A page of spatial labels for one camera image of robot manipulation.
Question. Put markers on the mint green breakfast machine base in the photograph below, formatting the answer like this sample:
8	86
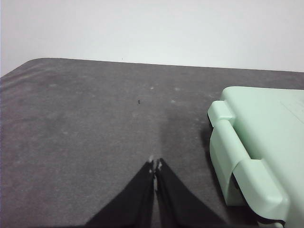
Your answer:
223	152

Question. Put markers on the mint green grill cover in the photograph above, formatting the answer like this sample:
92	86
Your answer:
273	130

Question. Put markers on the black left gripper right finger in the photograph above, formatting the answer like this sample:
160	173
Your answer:
180	209

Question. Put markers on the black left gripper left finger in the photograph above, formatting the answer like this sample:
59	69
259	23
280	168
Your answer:
133	206

